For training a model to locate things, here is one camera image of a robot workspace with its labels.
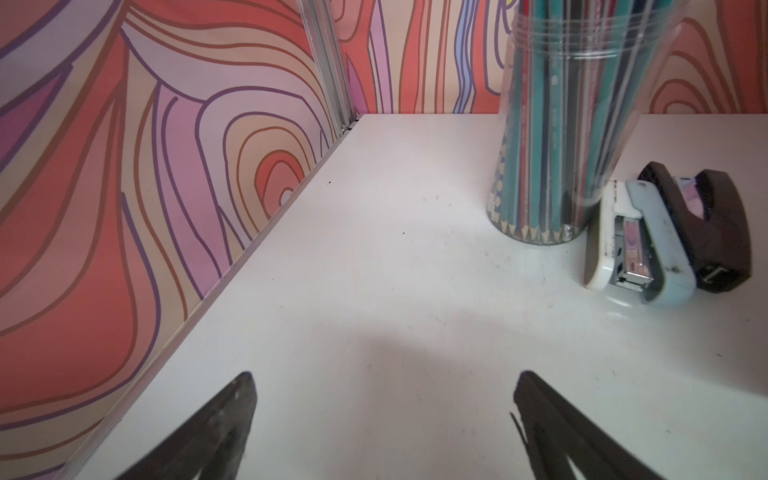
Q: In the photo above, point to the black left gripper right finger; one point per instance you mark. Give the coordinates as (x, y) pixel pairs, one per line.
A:
(561, 442)

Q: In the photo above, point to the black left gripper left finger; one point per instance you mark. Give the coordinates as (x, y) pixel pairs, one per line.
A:
(210, 444)

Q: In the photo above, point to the white and blue stapler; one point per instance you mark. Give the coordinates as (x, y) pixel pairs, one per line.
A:
(632, 243)

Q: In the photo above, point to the cup of pencils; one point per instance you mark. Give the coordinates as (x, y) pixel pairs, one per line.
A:
(577, 74)

